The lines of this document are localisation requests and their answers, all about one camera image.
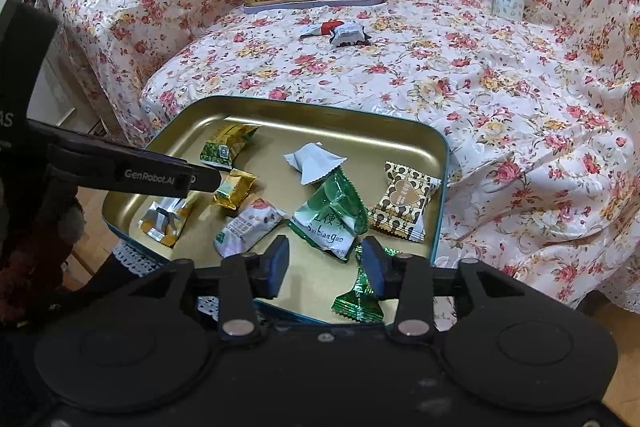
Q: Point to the small white snack packet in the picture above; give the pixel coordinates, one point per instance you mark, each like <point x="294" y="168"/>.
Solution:
<point x="312" y="32"/>

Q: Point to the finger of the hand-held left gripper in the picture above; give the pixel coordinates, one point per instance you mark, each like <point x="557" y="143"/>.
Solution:
<point x="150" y="174"/>

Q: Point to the green striped snack packet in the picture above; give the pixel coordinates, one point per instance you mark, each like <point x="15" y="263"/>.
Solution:
<point x="361" y="302"/>

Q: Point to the person's left forearm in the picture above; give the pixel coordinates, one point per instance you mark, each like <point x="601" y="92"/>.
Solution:
<point x="35" y="272"/>

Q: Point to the white and pink snack packet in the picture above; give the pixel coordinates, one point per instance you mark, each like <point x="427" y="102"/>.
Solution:
<point x="247" y="227"/>

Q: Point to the brown patterned snack packet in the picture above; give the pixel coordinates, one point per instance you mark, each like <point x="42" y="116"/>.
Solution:
<point x="404" y="201"/>

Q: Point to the floral covered sofa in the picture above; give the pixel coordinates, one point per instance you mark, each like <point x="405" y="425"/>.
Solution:
<point x="500" y="107"/>

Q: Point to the silver and gold snack packet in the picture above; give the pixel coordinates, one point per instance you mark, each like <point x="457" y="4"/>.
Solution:
<point x="165" y="222"/>

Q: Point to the gold tin tray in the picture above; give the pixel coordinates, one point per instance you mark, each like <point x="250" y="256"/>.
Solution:
<point x="360" y="132"/>

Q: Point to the green and gold snack packet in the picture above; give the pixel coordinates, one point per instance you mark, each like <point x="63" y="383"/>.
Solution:
<point x="227" y="147"/>

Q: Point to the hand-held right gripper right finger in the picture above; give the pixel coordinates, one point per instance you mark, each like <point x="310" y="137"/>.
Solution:
<point x="374" y="267"/>

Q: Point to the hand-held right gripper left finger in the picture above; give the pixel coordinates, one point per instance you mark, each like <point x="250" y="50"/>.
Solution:
<point x="277" y="267"/>

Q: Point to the white and dark snack packet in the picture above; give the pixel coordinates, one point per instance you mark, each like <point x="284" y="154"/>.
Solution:
<point x="351" y="34"/>

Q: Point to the large green white snack packet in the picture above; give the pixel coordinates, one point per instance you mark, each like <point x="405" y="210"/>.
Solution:
<point x="330" y="217"/>

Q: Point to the plain white snack packet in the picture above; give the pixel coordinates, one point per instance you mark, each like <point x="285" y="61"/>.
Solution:
<point x="317" y="161"/>

